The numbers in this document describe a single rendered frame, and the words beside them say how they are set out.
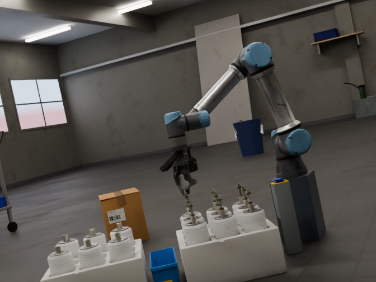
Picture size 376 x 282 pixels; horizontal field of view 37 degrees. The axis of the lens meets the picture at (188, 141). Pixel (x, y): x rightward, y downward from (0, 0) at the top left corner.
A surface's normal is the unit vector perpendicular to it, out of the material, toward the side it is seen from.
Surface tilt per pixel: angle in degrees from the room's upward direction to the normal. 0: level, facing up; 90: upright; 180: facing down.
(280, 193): 90
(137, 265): 90
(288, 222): 90
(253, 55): 82
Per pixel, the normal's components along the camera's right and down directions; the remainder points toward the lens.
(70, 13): 0.90, -0.18
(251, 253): 0.07, 0.02
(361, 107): -0.39, 0.11
